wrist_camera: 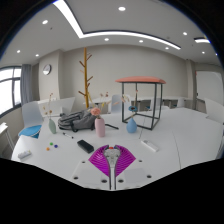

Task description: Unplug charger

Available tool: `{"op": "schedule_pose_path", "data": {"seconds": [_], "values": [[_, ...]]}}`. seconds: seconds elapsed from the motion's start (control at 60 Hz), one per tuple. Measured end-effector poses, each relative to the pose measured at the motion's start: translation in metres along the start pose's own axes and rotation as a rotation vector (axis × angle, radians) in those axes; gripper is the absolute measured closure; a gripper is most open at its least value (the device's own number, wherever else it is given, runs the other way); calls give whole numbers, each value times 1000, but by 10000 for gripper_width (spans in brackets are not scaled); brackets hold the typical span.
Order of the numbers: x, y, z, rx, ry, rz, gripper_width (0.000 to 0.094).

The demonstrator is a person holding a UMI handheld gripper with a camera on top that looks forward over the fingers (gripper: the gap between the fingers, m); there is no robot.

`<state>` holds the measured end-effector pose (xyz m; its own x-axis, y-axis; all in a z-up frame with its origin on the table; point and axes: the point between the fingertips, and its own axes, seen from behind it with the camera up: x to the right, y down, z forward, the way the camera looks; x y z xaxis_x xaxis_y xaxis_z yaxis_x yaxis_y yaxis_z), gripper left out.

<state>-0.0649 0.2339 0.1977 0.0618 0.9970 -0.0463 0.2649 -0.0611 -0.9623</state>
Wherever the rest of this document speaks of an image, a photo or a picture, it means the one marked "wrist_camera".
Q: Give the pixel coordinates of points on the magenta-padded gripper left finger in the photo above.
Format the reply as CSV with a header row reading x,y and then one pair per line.
x,y
98,161

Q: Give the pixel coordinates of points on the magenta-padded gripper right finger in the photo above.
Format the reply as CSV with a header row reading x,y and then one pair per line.
x,y
126,161

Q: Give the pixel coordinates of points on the small red disc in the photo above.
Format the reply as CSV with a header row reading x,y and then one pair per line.
x,y
111,146

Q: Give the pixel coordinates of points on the black rectangular box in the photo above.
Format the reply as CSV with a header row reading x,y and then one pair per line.
x,y
85,146

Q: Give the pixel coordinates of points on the white flat rectangular block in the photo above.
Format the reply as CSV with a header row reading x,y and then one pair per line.
x,y
150,145

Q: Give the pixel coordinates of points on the pink vase with flower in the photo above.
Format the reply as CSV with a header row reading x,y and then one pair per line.
x,y
99,128

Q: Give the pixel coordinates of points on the blue vase with flower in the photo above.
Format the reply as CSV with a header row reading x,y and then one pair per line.
x,y
131,126

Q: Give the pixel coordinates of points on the black marker pen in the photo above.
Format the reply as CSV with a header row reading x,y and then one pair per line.
x,y
68,135

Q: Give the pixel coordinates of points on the small blue disc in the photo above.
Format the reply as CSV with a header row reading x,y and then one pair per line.
x,y
55,146

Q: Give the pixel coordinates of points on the grey backpack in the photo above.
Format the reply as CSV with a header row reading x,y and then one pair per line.
x,y
75,120

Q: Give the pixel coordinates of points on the small orange disc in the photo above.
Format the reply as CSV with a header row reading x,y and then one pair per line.
x,y
48,149

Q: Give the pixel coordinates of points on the green vase with dried stems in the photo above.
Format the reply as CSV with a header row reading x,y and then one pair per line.
x,y
52,126

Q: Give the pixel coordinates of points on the white chairs group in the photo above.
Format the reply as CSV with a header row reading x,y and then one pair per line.
x,y
115,101

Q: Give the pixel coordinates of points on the small white rectangular device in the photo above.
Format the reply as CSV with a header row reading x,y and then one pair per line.
x,y
24,154

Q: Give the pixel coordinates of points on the white chair blue cushion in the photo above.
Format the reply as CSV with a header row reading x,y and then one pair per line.
x,y
30,130

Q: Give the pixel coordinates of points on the wooden coat rack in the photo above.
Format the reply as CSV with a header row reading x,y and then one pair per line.
x,y
86,80

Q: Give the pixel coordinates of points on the grey curtain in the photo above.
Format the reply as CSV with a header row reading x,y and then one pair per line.
x,y
26,83

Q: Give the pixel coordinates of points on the whiteboard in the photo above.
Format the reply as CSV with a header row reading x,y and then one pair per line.
x,y
210,88

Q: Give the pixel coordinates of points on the window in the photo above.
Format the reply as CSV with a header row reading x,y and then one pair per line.
x,y
6,90

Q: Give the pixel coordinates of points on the ceiling lights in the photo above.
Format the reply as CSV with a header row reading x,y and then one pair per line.
x,y
113,33

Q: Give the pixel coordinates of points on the black frame table orange top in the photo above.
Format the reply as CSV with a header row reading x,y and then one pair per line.
x,y
140,79

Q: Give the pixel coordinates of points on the round wall clock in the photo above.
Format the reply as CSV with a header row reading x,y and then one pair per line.
x,y
46,69

